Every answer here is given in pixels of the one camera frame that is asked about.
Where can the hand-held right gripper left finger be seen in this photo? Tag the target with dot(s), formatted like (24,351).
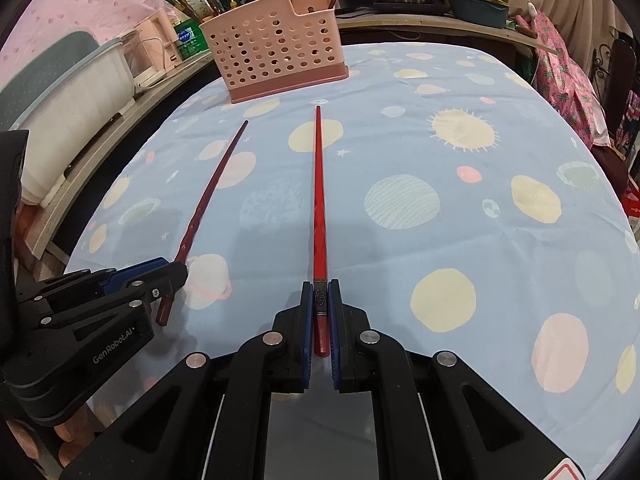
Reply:
(306,340)

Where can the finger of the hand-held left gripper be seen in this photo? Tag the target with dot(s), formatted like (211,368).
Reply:
(140,270)
(170,277)

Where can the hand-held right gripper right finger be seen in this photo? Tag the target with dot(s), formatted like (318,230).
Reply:
(334,350)

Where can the dark red twisted chopstick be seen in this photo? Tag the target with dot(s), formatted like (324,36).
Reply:
(200,215)

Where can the bright red chopstick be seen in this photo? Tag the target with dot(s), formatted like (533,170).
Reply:
(320,210)

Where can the pink perforated utensil basket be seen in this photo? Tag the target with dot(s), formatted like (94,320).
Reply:
(280,50)

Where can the person's left hand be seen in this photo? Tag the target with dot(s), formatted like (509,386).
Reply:
(70,442)

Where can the blue planet print tablecloth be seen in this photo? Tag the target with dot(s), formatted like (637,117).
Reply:
(450,260)

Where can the white tub with green lid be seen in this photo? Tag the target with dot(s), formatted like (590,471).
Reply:
(65,110)

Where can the pink appliance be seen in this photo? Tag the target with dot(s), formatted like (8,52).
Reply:
(157,35)

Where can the white patterned cup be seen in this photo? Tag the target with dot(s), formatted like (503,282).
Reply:
(200,10)

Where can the red plastic stool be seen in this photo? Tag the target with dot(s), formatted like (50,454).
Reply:
(634,212)

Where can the wooden counter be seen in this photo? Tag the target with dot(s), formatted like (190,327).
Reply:
(425,25)

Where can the black stove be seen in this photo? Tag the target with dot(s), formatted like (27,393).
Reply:
(410,8)

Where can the pink floral cloth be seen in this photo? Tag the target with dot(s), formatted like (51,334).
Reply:
(570,80)

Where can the dark blue bowl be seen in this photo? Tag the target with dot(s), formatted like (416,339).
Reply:
(477,10)

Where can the dark metal chair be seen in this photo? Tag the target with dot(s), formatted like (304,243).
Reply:
(622,75)

